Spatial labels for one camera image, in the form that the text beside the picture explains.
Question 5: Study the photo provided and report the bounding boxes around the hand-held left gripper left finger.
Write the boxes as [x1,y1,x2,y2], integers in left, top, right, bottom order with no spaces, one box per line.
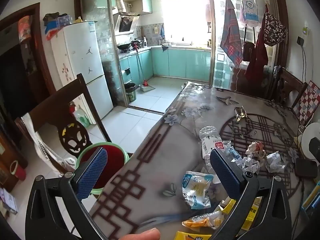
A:
[25,146,110,240]

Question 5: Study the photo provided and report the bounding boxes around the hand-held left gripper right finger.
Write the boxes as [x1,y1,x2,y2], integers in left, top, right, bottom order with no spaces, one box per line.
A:
[209,148,293,240]

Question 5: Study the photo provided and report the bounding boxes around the green plastic bin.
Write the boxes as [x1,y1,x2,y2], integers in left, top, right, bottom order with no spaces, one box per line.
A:
[76,142,130,196]

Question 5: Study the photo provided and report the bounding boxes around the clear plastic bottle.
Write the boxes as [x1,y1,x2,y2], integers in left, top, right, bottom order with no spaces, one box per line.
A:
[199,126,223,174]

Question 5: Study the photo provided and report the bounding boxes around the person's left hand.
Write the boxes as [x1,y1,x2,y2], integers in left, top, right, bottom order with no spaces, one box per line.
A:
[117,227,161,240]

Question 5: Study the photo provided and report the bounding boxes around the crumpled clear plastic wrapper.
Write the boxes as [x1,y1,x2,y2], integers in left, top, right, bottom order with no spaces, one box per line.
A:
[220,140,242,165]

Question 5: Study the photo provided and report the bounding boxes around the blue white snack wrapper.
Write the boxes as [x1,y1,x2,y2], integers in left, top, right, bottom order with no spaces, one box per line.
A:
[182,170,215,210]

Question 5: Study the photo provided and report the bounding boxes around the crumpled red paper wrapper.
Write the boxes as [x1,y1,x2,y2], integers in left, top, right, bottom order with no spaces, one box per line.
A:
[246,141,266,159]

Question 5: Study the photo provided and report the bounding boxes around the yellow snack packet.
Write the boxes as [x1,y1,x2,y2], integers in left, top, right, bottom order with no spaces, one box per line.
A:
[220,196,262,232]

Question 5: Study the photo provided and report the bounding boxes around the orange snack wrapper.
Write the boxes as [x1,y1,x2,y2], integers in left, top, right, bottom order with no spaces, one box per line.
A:
[182,210,223,230]

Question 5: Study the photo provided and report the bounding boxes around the green detergent bottle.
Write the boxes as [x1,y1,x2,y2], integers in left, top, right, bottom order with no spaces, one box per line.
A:
[75,105,90,128]

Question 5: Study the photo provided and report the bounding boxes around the white plastic bag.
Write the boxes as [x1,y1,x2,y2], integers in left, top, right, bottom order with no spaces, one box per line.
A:
[21,112,66,173]

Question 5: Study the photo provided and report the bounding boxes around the yellow wrapper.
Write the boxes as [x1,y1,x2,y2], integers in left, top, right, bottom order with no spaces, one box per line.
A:
[174,231,213,240]

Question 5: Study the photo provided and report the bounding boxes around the dark wooden carved chair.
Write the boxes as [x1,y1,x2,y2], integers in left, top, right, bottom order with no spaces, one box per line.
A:
[15,73,113,175]

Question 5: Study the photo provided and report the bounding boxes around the phone in red case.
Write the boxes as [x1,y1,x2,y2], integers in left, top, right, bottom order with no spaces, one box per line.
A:
[295,157,318,179]

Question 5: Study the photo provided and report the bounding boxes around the dark kitchen waste bin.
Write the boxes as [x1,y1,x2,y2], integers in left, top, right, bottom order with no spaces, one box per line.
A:
[124,82,137,102]

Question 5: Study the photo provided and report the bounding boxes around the white round fan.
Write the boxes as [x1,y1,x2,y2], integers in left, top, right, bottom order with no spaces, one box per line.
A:
[299,122,320,160]

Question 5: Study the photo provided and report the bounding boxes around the grey dustpan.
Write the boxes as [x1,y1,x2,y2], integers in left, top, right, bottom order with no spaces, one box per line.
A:
[140,81,155,92]

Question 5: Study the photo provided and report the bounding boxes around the white refrigerator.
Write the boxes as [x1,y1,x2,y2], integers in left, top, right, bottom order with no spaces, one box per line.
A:
[51,21,114,125]

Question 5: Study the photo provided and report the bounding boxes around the teal lower kitchen cabinets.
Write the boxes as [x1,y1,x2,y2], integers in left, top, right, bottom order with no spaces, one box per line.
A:
[119,47,212,83]

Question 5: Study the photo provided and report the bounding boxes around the red hanging garment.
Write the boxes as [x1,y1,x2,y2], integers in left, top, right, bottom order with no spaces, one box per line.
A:
[244,27,269,82]

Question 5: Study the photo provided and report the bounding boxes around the dark hanging bag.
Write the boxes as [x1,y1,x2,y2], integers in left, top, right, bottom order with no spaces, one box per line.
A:
[243,41,255,62]

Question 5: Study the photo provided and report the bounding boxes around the plaid hanging towel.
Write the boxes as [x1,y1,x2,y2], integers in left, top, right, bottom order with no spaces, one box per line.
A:
[220,0,244,68]

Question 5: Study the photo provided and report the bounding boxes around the blue red plastic bag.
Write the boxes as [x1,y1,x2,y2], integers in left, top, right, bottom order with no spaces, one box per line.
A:
[45,21,64,41]

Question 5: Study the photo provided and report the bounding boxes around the range hood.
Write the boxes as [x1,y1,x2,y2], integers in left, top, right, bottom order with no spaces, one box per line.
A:
[114,12,140,36]

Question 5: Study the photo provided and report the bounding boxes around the red patterned hanging bag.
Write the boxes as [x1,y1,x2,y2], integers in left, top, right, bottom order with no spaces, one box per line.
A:
[264,6,288,47]

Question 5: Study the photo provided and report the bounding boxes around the clear plastic box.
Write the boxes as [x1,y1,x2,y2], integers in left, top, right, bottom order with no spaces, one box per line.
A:
[57,15,73,26]

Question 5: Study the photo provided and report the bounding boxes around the blue white smiley hanging bag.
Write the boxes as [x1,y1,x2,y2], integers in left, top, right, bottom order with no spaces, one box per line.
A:
[241,0,259,27]

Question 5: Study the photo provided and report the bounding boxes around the red handled broom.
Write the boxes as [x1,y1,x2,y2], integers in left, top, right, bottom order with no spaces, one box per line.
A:
[134,44,150,87]

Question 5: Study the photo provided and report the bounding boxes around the black charger cable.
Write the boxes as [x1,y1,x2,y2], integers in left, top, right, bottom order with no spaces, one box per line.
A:
[301,45,308,83]

